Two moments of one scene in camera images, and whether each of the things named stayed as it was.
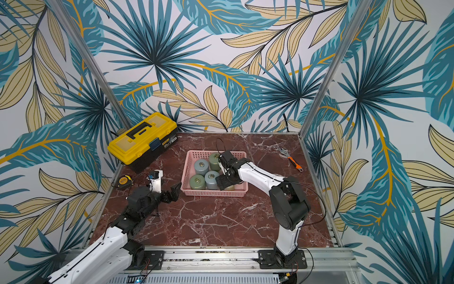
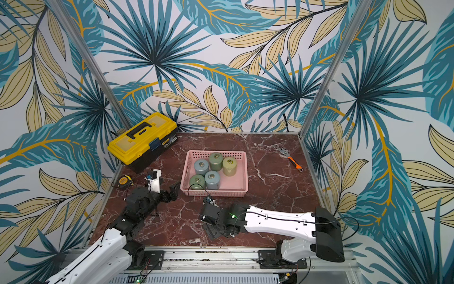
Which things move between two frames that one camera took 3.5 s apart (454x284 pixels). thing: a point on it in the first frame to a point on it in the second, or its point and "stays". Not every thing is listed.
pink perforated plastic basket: x=188 y=170 stays
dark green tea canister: x=197 y=181 stays
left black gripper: x=175 y=194 stays
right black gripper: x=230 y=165 to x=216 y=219
